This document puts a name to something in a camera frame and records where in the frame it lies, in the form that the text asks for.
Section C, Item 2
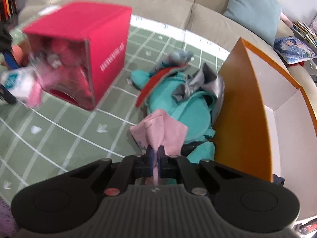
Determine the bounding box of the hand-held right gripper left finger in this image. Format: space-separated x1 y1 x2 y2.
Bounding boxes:
69 146 155 196

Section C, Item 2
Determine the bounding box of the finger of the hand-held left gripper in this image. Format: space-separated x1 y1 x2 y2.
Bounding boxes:
0 84 17 105
2 52 21 70

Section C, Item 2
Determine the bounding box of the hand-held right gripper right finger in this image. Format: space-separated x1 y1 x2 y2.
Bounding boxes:
157 146 239 196

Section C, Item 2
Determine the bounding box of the pink cloth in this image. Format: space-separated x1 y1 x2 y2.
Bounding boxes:
130 109 189 186

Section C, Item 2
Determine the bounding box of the teal cloth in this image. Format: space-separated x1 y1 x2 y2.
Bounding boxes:
130 68 216 164

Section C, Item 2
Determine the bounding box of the red face mask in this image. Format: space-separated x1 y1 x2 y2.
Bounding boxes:
136 63 191 108

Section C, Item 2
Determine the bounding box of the red box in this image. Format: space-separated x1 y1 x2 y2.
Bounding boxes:
22 2 132 111

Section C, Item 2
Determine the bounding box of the orange box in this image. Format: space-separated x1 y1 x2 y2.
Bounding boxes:
213 37 317 224

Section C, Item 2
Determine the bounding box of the white pink packet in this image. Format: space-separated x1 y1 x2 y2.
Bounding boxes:
0 67 43 108

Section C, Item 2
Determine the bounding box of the pile of pink red plush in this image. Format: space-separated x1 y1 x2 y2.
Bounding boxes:
27 36 95 107

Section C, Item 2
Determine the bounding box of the bookshelf with books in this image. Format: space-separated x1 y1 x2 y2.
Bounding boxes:
0 0 19 23

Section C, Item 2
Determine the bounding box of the green checked tablecloth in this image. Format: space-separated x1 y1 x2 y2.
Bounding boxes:
0 15 231 204

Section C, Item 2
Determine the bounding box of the grey cloth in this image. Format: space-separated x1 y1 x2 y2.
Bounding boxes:
172 63 224 119

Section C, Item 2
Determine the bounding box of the grey-blue cloth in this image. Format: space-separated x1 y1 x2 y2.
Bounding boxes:
154 50 194 75

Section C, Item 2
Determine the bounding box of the dark blue cloth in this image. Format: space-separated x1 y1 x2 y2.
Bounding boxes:
272 174 285 187

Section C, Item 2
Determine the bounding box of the purple fuzzy clothing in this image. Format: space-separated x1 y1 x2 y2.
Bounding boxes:
0 197 19 238

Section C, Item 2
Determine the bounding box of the beige sofa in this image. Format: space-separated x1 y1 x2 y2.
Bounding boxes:
18 0 317 100

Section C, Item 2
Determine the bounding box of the blue printed cushion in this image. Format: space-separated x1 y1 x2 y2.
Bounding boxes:
274 36 317 66

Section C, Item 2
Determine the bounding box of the light blue cushion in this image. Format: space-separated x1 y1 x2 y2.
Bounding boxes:
223 0 283 46

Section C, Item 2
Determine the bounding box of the pale pink plush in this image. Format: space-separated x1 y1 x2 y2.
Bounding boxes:
280 12 293 28

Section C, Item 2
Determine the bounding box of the pile of books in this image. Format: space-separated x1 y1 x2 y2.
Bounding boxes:
292 18 317 42

